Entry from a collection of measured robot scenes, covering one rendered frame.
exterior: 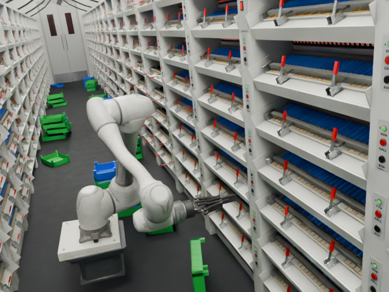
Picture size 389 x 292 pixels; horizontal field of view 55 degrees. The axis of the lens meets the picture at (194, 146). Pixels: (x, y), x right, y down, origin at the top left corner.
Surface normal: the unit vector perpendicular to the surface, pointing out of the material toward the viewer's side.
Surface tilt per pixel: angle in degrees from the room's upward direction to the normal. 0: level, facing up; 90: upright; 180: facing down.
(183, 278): 0
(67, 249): 3
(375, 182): 90
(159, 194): 51
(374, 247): 90
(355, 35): 113
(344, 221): 22
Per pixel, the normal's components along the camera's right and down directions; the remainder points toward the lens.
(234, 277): -0.10, -0.94
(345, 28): -0.83, 0.54
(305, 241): -0.45, -0.80
